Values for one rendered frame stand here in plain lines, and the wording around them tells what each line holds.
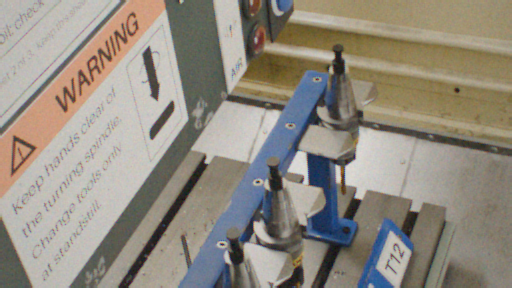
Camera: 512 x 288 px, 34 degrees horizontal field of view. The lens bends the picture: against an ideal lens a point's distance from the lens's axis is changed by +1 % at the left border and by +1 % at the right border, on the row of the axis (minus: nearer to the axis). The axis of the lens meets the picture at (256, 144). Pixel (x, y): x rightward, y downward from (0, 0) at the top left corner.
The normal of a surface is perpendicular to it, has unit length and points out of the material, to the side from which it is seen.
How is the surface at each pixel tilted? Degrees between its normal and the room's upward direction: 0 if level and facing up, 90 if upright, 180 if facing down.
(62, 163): 90
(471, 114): 90
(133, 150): 90
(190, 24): 90
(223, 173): 0
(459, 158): 25
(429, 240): 0
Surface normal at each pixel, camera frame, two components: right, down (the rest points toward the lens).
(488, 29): -0.39, 0.65
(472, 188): -0.25, -0.41
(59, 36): 0.92, 0.20
